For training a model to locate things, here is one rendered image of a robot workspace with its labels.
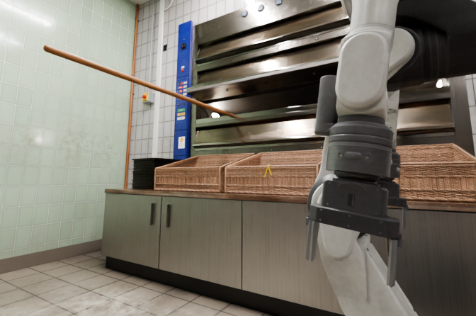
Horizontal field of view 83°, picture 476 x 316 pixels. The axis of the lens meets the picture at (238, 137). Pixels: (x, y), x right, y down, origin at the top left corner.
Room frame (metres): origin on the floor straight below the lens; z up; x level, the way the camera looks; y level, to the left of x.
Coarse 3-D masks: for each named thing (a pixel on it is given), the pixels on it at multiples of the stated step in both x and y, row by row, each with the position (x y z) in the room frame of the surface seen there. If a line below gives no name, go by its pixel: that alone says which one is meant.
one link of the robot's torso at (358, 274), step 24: (336, 240) 0.57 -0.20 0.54; (360, 240) 0.65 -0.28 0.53; (336, 264) 0.59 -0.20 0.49; (360, 264) 0.56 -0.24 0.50; (384, 264) 0.65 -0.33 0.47; (336, 288) 0.61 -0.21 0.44; (360, 288) 0.58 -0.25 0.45; (384, 288) 0.57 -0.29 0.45; (360, 312) 0.60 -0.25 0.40; (384, 312) 0.57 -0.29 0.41; (408, 312) 0.57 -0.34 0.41
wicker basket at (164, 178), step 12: (204, 156) 2.25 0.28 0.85; (216, 156) 2.19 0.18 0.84; (228, 156) 2.13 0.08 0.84; (240, 156) 2.07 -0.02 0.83; (156, 168) 1.88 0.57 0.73; (168, 168) 1.82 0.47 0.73; (180, 168) 1.77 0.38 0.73; (192, 168) 1.72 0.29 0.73; (204, 168) 1.68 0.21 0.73; (216, 168) 1.63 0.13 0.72; (156, 180) 1.89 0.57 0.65; (168, 180) 2.00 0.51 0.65; (180, 180) 1.78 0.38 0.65; (192, 180) 1.73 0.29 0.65; (204, 180) 1.68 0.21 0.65; (216, 180) 1.63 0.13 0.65; (216, 192) 1.63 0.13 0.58
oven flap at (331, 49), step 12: (300, 48) 1.89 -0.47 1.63; (312, 48) 1.83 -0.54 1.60; (324, 48) 1.78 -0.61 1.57; (336, 48) 1.73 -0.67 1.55; (252, 60) 2.09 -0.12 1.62; (264, 60) 2.03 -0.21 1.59; (276, 60) 1.96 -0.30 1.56; (288, 60) 1.90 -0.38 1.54; (300, 60) 1.85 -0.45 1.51; (312, 60) 1.79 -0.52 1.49; (204, 72) 2.35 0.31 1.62; (216, 72) 2.26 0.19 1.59; (228, 72) 2.18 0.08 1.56; (240, 72) 2.11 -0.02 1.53; (252, 72) 2.04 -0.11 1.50
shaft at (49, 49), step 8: (48, 48) 1.02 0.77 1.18; (56, 48) 1.05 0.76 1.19; (64, 56) 1.08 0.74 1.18; (72, 56) 1.10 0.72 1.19; (88, 64) 1.17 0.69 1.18; (96, 64) 1.20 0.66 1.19; (112, 72) 1.27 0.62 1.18; (120, 72) 1.31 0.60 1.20; (128, 80) 1.36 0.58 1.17; (136, 80) 1.39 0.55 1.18; (152, 88) 1.49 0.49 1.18; (160, 88) 1.53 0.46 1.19; (176, 96) 1.66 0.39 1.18; (184, 96) 1.72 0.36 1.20; (200, 104) 1.86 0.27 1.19; (224, 112) 2.12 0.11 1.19
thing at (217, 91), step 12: (336, 60) 1.58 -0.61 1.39; (276, 72) 1.79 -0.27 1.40; (288, 72) 1.76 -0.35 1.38; (300, 72) 1.75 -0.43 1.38; (312, 72) 1.73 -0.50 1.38; (324, 72) 1.72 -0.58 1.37; (336, 72) 1.71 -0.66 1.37; (216, 84) 2.06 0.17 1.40; (228, 84) 2.01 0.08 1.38; (240, 84) 1.99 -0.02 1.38; (252, 84) 1.98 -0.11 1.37; (264, 84) 1.96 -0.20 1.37; (276, 84) 1.95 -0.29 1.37; (288, 84) 1.93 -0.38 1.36; (204, 96) 2.27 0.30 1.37; (216, 96) 2.25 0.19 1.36
